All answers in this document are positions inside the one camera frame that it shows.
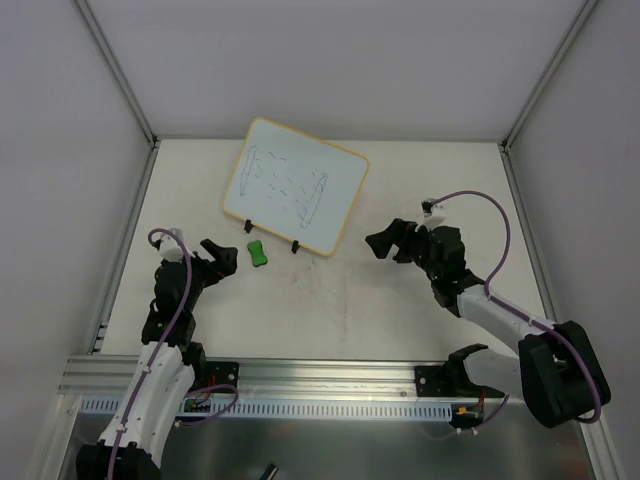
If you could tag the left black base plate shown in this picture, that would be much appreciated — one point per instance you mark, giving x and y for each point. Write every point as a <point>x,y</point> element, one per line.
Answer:
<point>222,374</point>

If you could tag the aluminium frame post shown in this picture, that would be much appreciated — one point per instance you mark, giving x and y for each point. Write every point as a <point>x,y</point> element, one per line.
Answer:
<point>99,38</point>
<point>561,51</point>

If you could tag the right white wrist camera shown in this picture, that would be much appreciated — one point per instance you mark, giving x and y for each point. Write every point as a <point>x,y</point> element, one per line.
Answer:
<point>433,214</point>

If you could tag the small black object bottom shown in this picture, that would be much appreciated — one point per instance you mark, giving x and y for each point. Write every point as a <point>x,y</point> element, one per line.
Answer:
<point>270,472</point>

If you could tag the yellow framed whiteboard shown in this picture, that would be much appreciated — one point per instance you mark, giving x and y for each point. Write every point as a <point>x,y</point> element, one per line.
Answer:
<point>295,186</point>

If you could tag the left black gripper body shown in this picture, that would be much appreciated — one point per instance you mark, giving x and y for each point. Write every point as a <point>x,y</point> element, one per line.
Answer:
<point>204,265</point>

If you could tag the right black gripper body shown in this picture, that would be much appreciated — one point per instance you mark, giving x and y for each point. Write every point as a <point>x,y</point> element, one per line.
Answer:
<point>406,243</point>

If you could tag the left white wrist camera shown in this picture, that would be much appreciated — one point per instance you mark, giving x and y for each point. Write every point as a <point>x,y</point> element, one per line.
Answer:
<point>168,246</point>

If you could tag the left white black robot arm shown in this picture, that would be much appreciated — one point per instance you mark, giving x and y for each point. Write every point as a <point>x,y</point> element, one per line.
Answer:
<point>171,367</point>

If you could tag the aluminium mounting rail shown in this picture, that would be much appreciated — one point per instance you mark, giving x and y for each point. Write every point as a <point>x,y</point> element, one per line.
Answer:
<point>272,378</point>

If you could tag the slotted white cable duct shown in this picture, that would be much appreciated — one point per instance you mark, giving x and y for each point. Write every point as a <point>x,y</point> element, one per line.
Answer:
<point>420,411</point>

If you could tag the left aluminium frame post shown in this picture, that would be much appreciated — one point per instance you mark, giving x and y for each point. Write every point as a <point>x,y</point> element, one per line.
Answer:
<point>99,38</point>

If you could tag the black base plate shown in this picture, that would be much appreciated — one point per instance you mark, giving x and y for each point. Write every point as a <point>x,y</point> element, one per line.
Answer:
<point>222,374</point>
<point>451,379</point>

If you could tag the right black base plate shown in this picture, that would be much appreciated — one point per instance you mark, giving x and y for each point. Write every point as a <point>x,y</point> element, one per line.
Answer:
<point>451,379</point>

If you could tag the right aluminium frame post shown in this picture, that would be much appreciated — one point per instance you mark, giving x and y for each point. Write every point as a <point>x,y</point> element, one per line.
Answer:
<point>561,51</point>

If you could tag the whiteboard wire stand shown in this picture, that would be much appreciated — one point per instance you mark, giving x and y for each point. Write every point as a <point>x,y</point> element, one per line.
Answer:
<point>248,227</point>

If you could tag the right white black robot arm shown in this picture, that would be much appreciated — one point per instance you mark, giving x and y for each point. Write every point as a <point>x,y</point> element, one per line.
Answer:
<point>556,370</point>

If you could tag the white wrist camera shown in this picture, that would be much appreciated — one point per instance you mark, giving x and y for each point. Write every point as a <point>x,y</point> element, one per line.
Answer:
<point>433,214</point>
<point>168,246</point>

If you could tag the green whiteboard eraser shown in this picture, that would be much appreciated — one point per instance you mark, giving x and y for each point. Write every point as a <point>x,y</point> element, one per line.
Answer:
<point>257,253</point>

